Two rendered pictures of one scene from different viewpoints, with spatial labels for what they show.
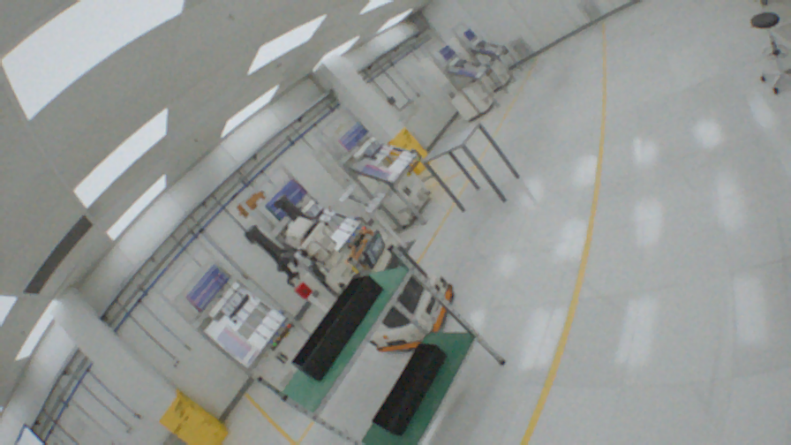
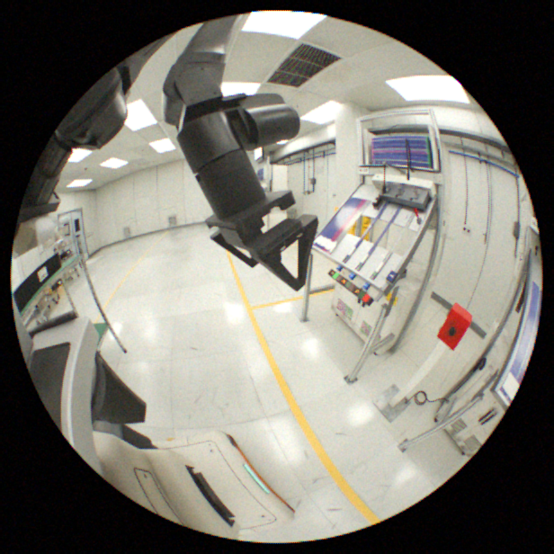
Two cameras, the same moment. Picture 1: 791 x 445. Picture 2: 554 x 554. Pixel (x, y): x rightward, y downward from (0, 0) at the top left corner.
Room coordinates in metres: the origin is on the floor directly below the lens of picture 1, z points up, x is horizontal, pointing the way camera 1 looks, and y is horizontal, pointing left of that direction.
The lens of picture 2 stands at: (2.98, 0.80, 1.09)
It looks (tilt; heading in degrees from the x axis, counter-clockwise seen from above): 27 degrees down; 104
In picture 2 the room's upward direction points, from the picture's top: straight up
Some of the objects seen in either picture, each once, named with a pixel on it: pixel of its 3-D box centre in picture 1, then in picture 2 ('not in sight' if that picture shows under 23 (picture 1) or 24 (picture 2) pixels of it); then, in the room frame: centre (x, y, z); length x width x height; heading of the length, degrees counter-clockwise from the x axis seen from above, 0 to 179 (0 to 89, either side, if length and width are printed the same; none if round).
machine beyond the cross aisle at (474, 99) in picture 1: (456, 77); not in sight; (7.33, -3.15, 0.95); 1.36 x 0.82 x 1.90; 35
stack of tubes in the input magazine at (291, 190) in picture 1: (284, 200); not in sight; (4.39, 0.82, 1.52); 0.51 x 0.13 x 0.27; 125
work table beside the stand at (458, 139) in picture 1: (470, 169); not in sight; (3.74, -1.04, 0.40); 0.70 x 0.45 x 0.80; 28
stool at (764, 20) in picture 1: (773, 49); not in sight; (0.84, -3.24, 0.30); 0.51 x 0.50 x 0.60; 81
